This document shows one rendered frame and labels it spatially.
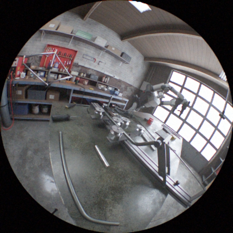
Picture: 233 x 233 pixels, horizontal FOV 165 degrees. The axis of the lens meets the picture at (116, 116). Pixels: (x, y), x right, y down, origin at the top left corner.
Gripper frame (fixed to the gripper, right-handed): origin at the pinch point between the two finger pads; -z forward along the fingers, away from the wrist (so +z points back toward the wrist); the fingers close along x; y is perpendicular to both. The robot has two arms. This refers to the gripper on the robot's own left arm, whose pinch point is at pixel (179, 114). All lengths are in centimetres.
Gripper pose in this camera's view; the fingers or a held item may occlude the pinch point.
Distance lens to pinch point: 136.5
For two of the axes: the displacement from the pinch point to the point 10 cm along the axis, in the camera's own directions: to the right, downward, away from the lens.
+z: 3.8, -8.5, -3.7
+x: 6.4, -0.4, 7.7
